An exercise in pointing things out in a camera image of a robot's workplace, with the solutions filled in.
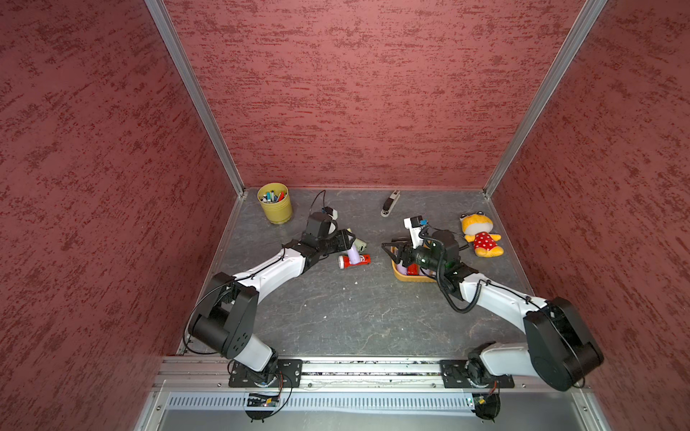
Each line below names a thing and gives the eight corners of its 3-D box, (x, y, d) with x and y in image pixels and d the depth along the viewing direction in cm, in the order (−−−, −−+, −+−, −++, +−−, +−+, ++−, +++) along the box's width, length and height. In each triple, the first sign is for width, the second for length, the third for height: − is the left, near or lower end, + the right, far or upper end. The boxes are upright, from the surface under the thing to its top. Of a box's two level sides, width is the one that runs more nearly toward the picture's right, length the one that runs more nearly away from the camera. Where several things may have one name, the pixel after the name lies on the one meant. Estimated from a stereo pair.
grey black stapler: (380, 216, 114) (381, 209, 111) (392, 195, 123) (394, 188, 119) (387, 218, 113) (388, 211, 110) (399, 197, 122) (400, 190, 118)
